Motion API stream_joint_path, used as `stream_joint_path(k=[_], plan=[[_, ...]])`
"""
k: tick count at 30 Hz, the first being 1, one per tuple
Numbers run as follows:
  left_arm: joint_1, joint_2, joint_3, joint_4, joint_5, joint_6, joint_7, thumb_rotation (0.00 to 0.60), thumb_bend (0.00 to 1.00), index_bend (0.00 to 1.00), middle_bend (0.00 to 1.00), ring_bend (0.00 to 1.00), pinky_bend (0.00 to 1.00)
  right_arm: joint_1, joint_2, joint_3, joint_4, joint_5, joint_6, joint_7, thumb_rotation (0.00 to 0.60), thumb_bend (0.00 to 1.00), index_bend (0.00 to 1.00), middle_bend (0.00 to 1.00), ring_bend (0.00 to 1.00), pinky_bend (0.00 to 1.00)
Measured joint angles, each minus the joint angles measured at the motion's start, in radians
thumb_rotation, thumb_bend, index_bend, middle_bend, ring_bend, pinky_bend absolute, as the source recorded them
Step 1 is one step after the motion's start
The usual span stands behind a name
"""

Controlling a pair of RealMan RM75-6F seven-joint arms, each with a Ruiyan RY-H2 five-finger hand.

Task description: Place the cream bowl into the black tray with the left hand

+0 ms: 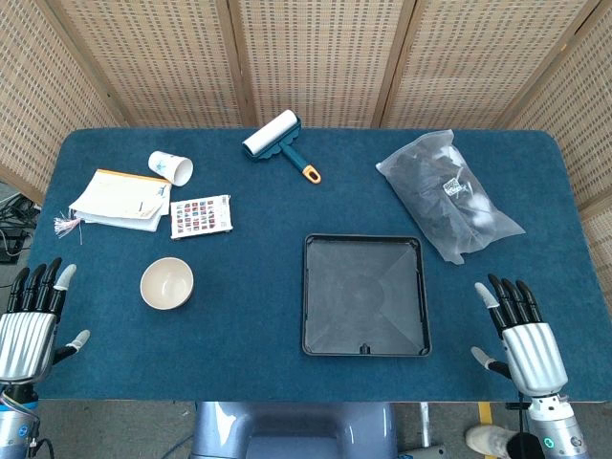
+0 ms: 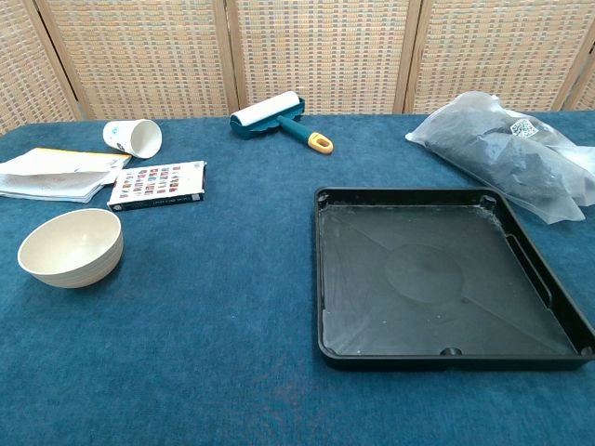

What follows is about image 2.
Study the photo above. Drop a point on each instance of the white and yellow booklet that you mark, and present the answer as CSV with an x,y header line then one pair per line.
x,y
46,179

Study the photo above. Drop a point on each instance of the teal lint roller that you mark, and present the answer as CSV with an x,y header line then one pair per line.
x,y
267,114

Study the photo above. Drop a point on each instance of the colourful sticker card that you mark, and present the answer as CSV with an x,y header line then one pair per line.
x,y
155,183

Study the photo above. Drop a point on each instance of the cream ceramic bowl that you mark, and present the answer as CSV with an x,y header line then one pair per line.
x,y
70,274

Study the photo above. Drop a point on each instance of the white paper cup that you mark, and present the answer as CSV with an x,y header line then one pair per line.
x,y
141,139

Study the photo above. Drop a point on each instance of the black square plastic tray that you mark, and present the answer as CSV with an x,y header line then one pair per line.
x,y
418,279

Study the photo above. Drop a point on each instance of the blue table cloth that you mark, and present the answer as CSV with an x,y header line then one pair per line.
x,y
209,334

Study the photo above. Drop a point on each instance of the clear bag of black items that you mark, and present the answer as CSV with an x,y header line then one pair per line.
x,y
502,158

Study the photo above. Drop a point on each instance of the woven bamboo folding screen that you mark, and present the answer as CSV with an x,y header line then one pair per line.
x,y
302,46

